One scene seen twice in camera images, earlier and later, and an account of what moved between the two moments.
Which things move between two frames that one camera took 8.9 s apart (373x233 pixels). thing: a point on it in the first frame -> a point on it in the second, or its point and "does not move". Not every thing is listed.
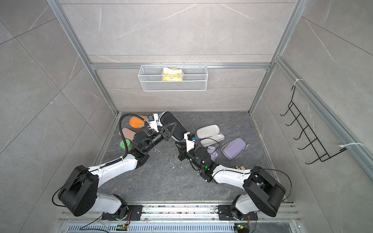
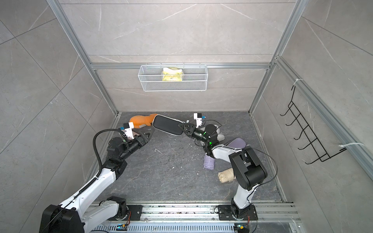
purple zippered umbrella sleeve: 233,147 does not move
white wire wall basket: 173,77 does not move
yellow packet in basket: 172,74 does not move
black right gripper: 187,153 -> 194,131
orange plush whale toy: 137,121 does not move
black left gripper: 169,125 -> 140,141
